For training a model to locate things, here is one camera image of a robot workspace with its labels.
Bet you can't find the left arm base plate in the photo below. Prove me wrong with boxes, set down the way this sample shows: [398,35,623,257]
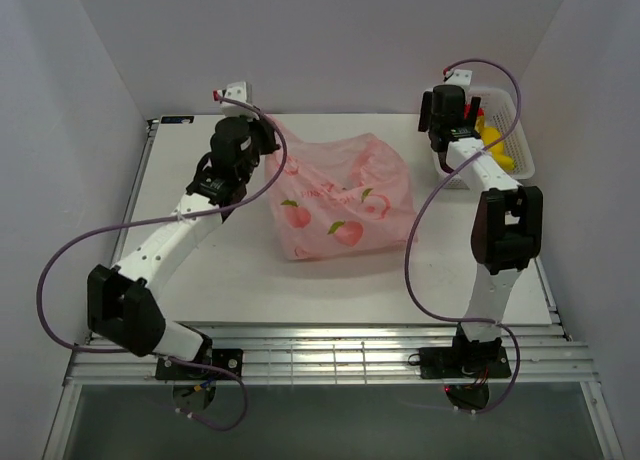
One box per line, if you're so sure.
[154,348,244,382]

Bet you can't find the white plastic basket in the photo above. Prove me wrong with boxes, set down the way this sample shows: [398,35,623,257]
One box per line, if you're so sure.
[431,87,535,180]

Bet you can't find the pink plastic bag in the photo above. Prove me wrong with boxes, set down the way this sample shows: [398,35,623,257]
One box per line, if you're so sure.
[264,121,416,261]

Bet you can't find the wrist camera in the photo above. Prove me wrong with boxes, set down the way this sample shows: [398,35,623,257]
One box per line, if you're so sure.
[212,81,254,118]
[443,68,473,88]

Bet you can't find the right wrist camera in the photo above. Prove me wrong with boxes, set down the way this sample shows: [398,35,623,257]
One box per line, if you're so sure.
[443,68,473,88]

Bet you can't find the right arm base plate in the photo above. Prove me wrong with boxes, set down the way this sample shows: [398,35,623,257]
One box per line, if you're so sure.
[418,347,512,379]

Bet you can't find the fake banana bunch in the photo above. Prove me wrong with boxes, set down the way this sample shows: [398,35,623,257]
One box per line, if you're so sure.
[476,115,515,172]

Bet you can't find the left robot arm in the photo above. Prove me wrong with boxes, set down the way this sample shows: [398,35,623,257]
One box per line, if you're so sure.
[87,116,279,380]

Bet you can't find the aluminium frame rails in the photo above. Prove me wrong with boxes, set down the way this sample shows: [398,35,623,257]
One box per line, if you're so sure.
[63,322,601,386]

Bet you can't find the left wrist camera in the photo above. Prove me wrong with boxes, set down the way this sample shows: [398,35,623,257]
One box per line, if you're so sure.
[212,81,254,118]

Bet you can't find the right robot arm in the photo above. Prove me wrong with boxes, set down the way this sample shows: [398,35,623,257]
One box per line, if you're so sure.
[418,84,543,377]

